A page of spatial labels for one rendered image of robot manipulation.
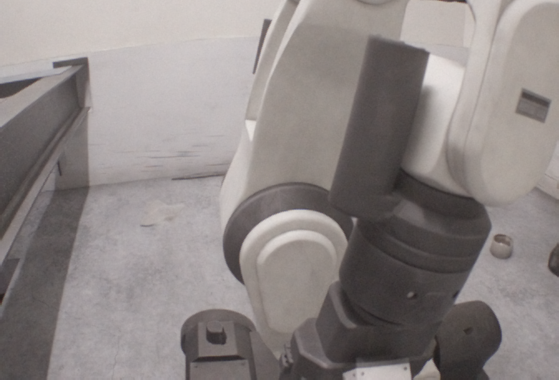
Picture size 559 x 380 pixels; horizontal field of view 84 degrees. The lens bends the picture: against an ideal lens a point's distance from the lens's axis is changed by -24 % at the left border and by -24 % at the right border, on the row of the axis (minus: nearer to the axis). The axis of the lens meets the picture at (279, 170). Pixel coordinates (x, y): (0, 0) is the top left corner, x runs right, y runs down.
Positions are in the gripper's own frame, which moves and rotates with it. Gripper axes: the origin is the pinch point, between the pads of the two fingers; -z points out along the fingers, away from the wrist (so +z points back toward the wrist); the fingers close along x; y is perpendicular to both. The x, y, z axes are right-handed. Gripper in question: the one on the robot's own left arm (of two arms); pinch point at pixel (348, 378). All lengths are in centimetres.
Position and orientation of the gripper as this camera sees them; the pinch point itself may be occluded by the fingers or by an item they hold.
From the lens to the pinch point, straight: 34.7
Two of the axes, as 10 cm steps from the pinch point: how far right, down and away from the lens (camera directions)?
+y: 1.6, 3.9, -9.1
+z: 2.0, -9.1, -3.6
